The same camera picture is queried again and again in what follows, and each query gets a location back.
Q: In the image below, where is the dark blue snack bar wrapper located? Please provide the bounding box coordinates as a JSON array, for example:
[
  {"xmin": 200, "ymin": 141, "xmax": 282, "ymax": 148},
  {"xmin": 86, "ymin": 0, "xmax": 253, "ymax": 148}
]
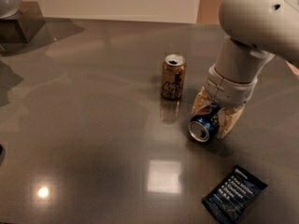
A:
[{"xmin": 202, "ymin": 165, "xmax": 267, "ymax": 224}]

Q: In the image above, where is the gold lacroix can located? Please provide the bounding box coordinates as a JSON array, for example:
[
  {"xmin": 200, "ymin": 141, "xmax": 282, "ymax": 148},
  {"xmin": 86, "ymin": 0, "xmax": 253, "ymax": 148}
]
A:
[{"xmin": 161, "ymin": 53, "xmax": 187, "ymax": 100}]

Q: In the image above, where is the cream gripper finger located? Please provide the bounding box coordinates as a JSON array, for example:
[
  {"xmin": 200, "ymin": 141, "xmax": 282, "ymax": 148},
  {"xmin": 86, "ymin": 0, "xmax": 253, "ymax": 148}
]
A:
[
  {"xmin": 217, "ymin": 105, "xmax": 244, "ymax": 139},
  {"xmin": 191, "ymin": 87, "xmax": 213, "ymax": 115}
]

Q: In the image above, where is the blue pepsi can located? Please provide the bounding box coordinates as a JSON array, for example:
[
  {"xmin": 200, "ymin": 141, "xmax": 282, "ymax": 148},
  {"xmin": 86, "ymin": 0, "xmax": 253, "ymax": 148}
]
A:
[{"xmin": 189, "ymin": 103, "xmax": 221, "ymax": 143}]

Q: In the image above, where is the dark wooden block stand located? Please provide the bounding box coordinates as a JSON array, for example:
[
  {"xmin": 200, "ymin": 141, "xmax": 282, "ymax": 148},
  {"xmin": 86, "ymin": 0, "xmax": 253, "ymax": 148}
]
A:
[{"xmin": 0, "ymin": 2, "xmax": 45, "ymax": 43}]

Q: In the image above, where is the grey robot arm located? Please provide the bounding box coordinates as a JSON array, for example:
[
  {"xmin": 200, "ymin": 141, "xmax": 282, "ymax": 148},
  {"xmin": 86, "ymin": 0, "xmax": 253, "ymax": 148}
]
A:
[{"xmin": 189, "ymin": 0, "xmax": 299, "ymax": 142}]

